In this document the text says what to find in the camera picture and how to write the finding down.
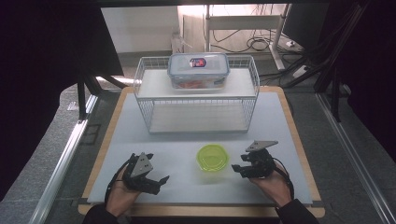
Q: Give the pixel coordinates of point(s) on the white desk frame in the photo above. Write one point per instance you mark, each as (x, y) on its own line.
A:
(243, 21)

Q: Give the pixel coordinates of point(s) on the dark monitor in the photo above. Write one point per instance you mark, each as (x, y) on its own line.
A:
(305, 25)

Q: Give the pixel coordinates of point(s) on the black metal stand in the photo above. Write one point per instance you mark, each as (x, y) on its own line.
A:
(335, 99)
(81, 96)

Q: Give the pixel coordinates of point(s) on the person's right hand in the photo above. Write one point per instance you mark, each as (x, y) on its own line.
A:
(274, 188)

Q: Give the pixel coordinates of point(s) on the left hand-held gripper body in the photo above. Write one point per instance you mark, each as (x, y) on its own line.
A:
(141, 169)

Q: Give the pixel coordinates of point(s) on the aluminium rail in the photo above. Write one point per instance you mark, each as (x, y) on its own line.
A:
(59, 174)
(351, 158)

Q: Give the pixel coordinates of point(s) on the clear food container blue lid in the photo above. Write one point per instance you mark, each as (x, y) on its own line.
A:
(199, 70)

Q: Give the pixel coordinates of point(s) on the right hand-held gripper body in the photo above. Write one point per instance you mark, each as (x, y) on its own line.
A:
(260, 163)

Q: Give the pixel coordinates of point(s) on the black curtain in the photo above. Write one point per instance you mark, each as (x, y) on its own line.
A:
(40, 62)

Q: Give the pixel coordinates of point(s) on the white power strip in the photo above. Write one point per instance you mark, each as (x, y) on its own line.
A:
(300, 71)

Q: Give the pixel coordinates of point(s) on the grey table mat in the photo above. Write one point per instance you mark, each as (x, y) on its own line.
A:
(186, 193)

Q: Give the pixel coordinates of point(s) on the green plastic bowl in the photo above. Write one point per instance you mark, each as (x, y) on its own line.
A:
(212, 158)

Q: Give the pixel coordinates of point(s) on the person's left hand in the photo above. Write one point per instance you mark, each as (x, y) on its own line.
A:
(120, 197)

